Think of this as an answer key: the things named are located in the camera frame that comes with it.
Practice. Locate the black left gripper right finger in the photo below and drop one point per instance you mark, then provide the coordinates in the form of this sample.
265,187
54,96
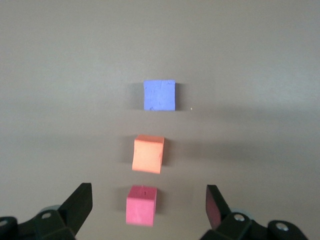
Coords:
217,215

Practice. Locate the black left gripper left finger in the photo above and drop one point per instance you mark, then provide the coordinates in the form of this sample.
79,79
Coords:
72,212

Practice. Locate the orange foam block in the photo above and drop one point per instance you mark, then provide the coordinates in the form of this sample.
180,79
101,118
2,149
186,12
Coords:
147,156

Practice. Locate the pink foam block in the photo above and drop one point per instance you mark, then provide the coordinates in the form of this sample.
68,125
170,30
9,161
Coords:
140,210

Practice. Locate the purple foam block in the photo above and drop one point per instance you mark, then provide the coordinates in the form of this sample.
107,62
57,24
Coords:
160,96

